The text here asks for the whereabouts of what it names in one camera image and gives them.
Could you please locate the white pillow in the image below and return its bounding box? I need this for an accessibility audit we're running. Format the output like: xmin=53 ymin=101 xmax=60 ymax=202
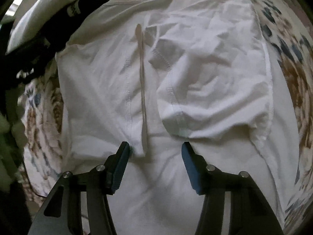
xmin=6 ymin=0 xmax=113 ymax=54

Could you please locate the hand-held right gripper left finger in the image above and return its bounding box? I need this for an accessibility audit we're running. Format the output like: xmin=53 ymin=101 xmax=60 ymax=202
xmin=27 ymin=141 xmax=130 ymax=235

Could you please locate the dark cloth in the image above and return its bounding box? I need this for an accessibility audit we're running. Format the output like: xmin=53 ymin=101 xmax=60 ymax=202
xmin=10 ymin=0 xmax=84 ymax=86

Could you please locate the floral printed blanket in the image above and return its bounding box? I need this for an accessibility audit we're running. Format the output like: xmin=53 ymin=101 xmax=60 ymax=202
xmin=17 ymin=0 xmax=313 ymax=235

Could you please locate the green cloth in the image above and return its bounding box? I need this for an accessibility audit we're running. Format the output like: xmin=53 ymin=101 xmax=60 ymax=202
xmin=0 ymin=113 xmax=28 ymax=194

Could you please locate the white T-shirt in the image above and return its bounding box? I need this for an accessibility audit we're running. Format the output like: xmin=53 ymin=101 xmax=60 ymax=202
xmin=56 ymin=0 xmax=300 ymax=235

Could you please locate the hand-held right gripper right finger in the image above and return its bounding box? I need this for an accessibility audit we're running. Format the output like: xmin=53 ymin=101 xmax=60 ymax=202
xmin=181 ymin=141 xmax=285 ymax=235

